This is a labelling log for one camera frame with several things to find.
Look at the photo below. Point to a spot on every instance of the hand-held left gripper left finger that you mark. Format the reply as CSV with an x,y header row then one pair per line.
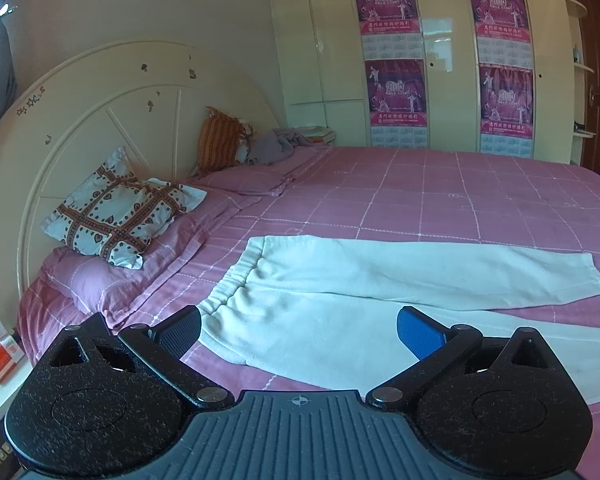
x,y
180,332

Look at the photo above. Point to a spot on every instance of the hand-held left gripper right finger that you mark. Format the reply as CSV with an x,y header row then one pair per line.
x,y
420,332

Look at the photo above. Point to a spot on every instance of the white pants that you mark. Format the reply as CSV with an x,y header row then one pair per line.
x,y
330,285

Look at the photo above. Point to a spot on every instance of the large pink pillow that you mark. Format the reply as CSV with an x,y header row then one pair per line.
x,y
80,282

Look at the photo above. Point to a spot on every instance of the bed with pink checked sheet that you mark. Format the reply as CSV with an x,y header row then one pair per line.
x,y
430,195

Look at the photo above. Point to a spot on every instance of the white heart-patterned pillow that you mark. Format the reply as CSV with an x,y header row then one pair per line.
x,y
115,210

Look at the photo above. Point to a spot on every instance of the flat pink pillow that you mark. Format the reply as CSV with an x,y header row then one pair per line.
x,y
250,180

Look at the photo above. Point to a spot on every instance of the orange box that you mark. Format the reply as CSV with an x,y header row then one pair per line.
x,y
2,357

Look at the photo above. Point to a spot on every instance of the white nightstand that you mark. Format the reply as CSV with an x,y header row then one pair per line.
x,y
2,410

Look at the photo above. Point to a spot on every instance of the orange striped cushion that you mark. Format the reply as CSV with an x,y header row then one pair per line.
x,y
220,140

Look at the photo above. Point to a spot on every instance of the small white patterned cushion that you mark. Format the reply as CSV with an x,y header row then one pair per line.
x,y
244,142

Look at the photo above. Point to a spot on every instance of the grey crumpled cloth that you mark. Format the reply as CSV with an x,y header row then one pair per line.
x,y
275,145

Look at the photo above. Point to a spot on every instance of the stack of books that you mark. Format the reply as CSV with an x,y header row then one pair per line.
x,y
322,135

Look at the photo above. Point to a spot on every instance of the cream round headboard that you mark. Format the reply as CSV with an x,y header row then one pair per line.
x,y
105,95

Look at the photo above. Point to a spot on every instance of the cream wardrobe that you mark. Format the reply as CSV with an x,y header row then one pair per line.
x,y
305,35

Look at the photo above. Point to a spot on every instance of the pink wall poster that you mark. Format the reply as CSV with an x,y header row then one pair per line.
x,y
507,105
387,5
397,100
500,10

